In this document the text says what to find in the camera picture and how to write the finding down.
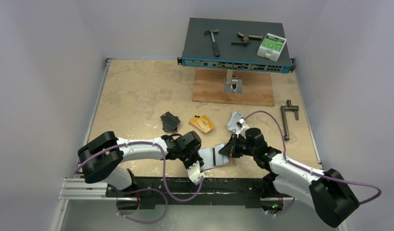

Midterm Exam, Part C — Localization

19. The pink leather card holder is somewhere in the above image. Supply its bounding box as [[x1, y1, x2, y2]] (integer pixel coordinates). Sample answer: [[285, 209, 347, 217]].
[[197, 143, 235, 171]]

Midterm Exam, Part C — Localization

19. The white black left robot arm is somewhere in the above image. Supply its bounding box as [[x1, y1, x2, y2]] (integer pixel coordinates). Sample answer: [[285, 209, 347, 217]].
[[77, 131, 206, 197]]

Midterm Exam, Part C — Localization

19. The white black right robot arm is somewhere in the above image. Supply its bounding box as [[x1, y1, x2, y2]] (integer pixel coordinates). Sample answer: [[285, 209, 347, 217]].
[[218, 128, 360, 228]]

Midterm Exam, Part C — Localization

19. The white silver card stack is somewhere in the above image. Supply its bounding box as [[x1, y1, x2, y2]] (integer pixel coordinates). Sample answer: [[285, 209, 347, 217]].
[[227, 111, 245, 134]]

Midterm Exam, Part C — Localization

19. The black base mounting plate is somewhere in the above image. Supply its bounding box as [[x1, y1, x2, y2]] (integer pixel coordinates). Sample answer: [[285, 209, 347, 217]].
[[105, 177, 292, 212]]

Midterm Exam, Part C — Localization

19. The brown wooden board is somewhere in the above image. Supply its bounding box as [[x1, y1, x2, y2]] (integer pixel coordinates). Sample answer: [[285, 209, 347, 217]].
[[192, 68, 275, 106]]

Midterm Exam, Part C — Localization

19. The small claw hammer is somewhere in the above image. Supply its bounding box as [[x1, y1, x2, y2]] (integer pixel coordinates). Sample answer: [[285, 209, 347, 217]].
[[204, 29, 220, 57]]

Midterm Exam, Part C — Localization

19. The white green electronic box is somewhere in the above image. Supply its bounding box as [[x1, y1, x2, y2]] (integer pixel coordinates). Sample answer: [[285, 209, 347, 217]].
[[257, 33, 287, 62]]

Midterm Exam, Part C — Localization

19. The rusty metal tool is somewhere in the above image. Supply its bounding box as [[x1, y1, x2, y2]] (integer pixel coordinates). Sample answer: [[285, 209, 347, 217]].
[[231, 31, 263, 46]]

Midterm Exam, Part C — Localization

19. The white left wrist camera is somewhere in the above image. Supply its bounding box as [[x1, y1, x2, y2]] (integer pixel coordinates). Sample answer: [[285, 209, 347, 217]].
[[187, 161, 206, 185]]

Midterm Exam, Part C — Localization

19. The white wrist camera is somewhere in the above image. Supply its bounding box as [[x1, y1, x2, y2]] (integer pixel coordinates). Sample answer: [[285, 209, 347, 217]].
[[235, 118, 250, 138], [187, 161, 206, 185]]

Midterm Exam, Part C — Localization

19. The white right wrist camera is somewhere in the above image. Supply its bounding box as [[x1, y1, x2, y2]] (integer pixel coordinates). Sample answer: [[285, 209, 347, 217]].
[[235, 118, 250, 138]]

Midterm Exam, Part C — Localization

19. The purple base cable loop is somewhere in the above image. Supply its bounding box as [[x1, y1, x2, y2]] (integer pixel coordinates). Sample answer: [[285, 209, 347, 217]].
[[115, 185, 170, 224]]

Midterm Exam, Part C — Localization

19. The dark metal clamp handle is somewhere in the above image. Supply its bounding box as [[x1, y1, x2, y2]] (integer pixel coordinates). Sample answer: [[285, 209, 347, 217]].
[[280, 99, 300, 141]]

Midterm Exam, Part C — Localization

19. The metal stand bracket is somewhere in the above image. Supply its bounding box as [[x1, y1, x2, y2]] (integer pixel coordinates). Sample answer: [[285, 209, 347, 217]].
[[224, 69, 242, 94]]

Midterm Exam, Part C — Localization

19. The blue grey network switch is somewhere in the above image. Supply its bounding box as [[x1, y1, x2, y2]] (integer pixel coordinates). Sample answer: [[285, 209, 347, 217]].
[[177, 18, 296, 73]]

